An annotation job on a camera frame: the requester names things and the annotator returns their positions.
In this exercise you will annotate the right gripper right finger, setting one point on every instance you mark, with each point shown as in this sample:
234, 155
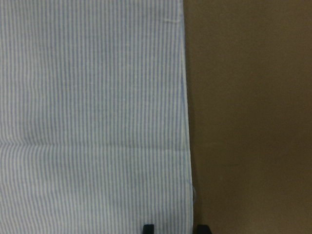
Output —
203, 229

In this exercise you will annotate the light blue striped shirt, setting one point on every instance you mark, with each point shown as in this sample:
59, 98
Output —
94, 131

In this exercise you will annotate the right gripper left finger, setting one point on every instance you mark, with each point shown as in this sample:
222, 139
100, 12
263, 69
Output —
148, 229

